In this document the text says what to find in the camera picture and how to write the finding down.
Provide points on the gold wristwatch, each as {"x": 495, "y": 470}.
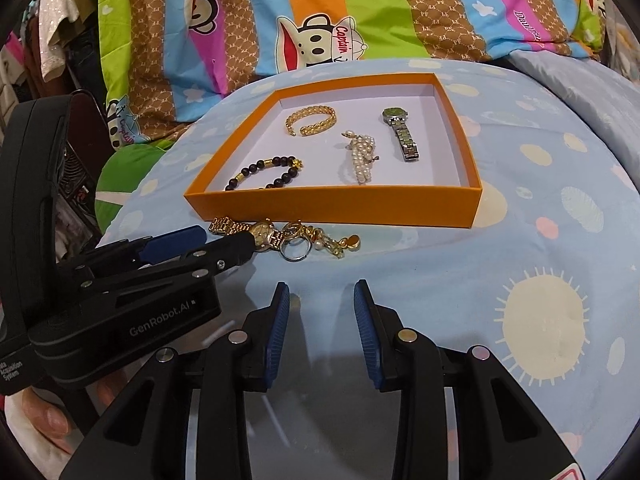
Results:
{"x": 266, "y": 235}

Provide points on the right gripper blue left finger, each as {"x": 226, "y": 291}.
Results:
{"x": 143, "y": 434}

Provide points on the silver wristwatch blue dial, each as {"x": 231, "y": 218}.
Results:
{"x": 396, "y": 118}

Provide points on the gold chain bangle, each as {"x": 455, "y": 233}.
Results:
{"x": 310, "y": 120}

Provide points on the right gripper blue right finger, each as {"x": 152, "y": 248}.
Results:
{"x": 501, "y": 434}

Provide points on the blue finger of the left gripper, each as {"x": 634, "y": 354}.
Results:
{"x": 126, "y": 255}
{"x": 172, "y": 278}

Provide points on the orange shallow cardboard box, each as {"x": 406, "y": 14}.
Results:
{"x": 353, "y": 173}

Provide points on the pale blue duvet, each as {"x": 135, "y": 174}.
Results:
{"x": 607, "y": 102}

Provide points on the gold pearl charm earring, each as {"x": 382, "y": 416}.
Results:
{"x": 315, "y": 236}

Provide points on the hanging clothes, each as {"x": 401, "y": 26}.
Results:
{"x": 52, "y": 50}

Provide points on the floral grey curtain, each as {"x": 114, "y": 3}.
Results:
{"x": 620, "y": 51}

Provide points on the colourful monkey print quilt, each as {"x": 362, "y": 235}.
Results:
{"x": 167, "y": 62}

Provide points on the green cushion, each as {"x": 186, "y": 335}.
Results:
{"x": 121, "y": 176}

